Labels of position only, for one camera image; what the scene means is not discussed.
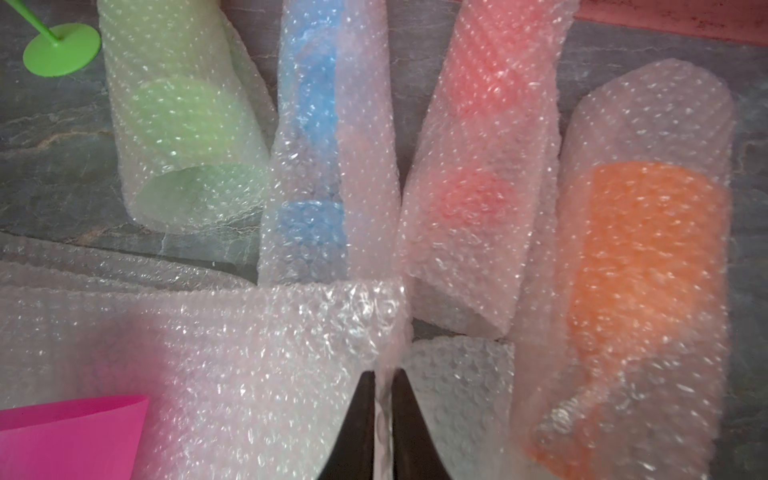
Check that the clear bubble wrap sheet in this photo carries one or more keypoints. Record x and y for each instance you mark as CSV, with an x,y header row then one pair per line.
x,y
33,263
242,384

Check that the pink glass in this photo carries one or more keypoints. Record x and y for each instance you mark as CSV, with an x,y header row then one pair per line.
x,y
92,438

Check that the orange glass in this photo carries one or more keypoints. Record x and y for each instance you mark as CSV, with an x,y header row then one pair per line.
x,y
621,372

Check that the bright green wine glass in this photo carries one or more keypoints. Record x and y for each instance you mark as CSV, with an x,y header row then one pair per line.
x,y
60,50

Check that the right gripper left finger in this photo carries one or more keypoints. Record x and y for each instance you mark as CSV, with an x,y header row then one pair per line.
x,y
352,457

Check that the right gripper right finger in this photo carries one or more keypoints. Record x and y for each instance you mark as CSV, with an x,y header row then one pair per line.
x,y
414,454

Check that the red glass in bubble wrap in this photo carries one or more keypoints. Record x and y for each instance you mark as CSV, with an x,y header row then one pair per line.
x,y
489,138

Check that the blue glass in bubble wrap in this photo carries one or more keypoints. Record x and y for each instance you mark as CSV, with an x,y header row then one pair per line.
x,y
334,202

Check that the green glass in bubble wrap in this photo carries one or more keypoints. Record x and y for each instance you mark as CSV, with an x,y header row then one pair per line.
x,y
193,119

